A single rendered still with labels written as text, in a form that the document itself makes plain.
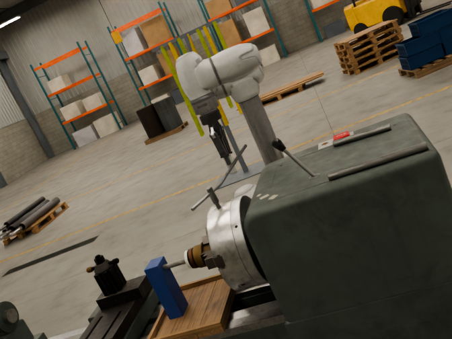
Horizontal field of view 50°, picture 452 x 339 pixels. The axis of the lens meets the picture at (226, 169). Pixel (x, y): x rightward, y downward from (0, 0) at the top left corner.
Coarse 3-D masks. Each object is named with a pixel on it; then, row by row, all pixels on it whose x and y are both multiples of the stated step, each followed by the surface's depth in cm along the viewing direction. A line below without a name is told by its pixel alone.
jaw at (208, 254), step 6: (204, 252) 173; (210, 252) 170; (204, 258) 168; (210, 258) 163; (216, 258) 161; (222, 258) 160; (204, 264) 172; (210, 264) 163; (216, 264) 163; (222, 264) 161
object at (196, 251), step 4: (200, 244) 176; (192, 248) 179; (196, 248) 176; (200, 248) 174; (204, 248) 176; (208, 248) 175; (188, 252) 177; (192, 252) 177; (196, 252) 175; (200, 252) 174; (188, 256) 176; (192, 256) 176; (196, 256) 175; (188, 260) 176; (192, 260) 175; (196, 260) 175; (200, 260) 174; (192, 264) 176; (196, 264) 176; (200, 264) 175
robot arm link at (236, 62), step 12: (228, 48) 167; (240, 48) 165; (252, 48) 165; (216, 60) 165; (228, 60) 164; (240, 60) 164; (252, 60) 165; (228, 72) 165; (240, 72) 166; (252, 72) 169
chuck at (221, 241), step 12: (228, 204) 168; (216, 216) 165; (228, 216) 163; (216, 228) 162; (228, 228) 160; (216, 240) 161; (228, 240) 159; (216, 252) 160; (228, 252) 159; (228, 264) 159; (240, 264) 159; (228, 276) 161; (240, 276) 161; (240, 288) 167
